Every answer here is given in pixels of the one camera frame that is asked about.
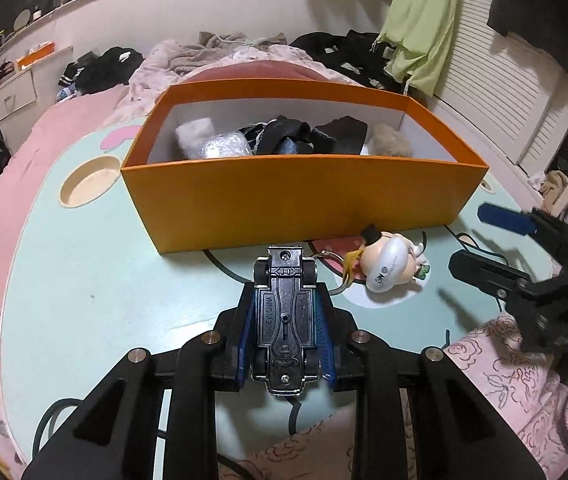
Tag black toy car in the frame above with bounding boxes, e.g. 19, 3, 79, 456
249, 244, 325, 401

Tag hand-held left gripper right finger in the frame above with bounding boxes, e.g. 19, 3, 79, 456
314, 280, 547, 480

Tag black hanging garment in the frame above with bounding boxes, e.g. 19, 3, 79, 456
486, 0, 568, 78

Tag black cloth bundle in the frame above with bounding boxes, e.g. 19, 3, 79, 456
239, 116, 317, 157

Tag beige fluffy scrunchie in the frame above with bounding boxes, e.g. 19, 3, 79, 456
364, 121, 415, 157

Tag white drawer cabinet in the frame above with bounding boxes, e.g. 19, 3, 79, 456
0, 45, 75, 136

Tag mint green desktop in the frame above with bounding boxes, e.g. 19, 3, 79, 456
0, 125, 568, 466

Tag small orange box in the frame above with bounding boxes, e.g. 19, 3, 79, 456
16, 42, 57, 68

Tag pink rose print cloth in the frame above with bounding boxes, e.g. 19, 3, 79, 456
236, 312, 568, 480

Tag pink bed sheet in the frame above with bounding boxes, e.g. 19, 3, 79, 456
0, 82, 137, 356

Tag black cable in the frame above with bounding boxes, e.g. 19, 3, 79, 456
456, 232, 515, 266

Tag white-capped doll figure keychain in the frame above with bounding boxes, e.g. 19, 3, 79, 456
326, 222, 432, 295

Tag orange cardboard box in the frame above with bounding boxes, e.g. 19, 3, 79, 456
120, 77, 490, 256

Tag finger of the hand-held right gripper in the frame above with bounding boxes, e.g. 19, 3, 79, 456
448, 250, 535, 301
476, 202, 568, 261

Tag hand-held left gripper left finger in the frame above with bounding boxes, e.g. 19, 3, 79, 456
21, 280, 257, 480

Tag cream cloth bundle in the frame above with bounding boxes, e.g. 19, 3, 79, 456
541, 170, 568, 206

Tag black jacket pile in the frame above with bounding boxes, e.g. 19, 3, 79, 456
289, 30, 405, 93

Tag green hanging cloth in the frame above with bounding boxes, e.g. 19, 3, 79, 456
376, 0, 462, 98

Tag white bubble-wrapped item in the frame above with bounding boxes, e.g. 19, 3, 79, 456
203, 131, 254, 160

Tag beige knit garment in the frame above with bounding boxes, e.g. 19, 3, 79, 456
199, 31, 290, 53

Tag white louvered closet door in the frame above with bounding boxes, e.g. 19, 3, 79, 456
431, 0, 568, 171

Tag black and white clothes pile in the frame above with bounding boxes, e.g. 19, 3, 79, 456
58, 47, 145, 98

